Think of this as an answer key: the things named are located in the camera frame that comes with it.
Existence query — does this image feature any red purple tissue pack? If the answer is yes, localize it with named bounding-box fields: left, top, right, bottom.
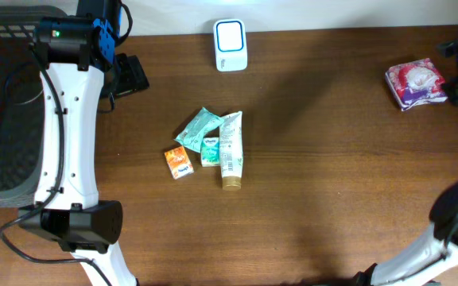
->
left=385, top=58, right=448, bottom=111

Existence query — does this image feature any teal wet wipes pack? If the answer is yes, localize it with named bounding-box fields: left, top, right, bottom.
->
left=175, top=107, right=223, bottom=153

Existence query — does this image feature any orange tissue pack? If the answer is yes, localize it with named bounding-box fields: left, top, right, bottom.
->
left=164, top=146, right=194, bottom=180

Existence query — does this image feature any teal Kleenex tissue pack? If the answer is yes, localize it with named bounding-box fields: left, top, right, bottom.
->
left=200, top=137, right=220, bottom=167

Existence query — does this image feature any white conditioner tube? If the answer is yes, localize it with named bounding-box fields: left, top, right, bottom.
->
left=219, top=111, right=243, bottom=191

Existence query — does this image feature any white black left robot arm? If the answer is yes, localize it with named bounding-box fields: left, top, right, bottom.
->
left=17, top=1, right=149, bottom=285

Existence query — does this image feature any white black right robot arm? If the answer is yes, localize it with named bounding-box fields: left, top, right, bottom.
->
left=349, top=38, right=458, bottom=286

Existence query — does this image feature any white barcode scanner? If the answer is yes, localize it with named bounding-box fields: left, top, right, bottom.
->
left=213, top=19, right=248, bottom=72

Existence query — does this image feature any grey plastic mesh basket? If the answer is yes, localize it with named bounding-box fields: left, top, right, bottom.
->
left=0, top=6, right=65, bottom=208

